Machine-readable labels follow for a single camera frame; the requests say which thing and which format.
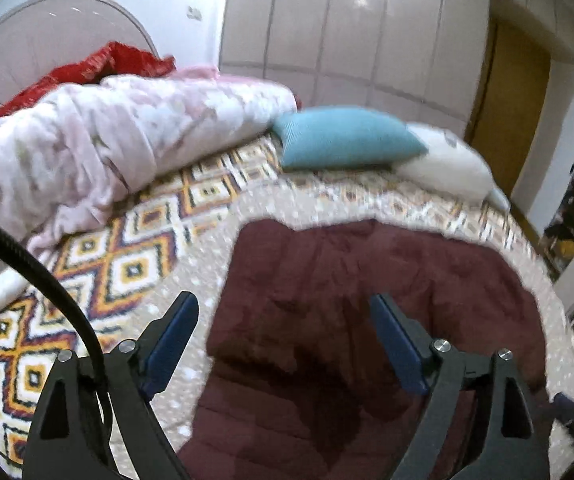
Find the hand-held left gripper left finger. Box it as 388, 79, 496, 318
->
21, 291, 200, 480

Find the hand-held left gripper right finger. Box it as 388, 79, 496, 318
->
369, 292, 552, 480

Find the maroon puffer jacket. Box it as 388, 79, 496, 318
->
177, 217, 572, 480

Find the patterned bedspread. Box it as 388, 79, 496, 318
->
0, 132, 574, 480

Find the white pillow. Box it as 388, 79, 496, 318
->
397, 122, 510, 211

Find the pink white duvet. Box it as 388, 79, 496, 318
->
0, 65, 300, 328

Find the blue pillow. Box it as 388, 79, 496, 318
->
269, 105, 430, 171

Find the wooden door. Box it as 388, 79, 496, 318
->
464, 20, 552, 201

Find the red cloth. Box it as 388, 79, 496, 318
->
0, 41, 178, 128

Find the beige wardrobe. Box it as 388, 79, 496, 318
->
217, 0, 498, 133

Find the rounded grey headboard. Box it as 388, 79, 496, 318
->
0, 0, 160, 126

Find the black flexible cable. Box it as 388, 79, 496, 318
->
0, 206, 115, 426

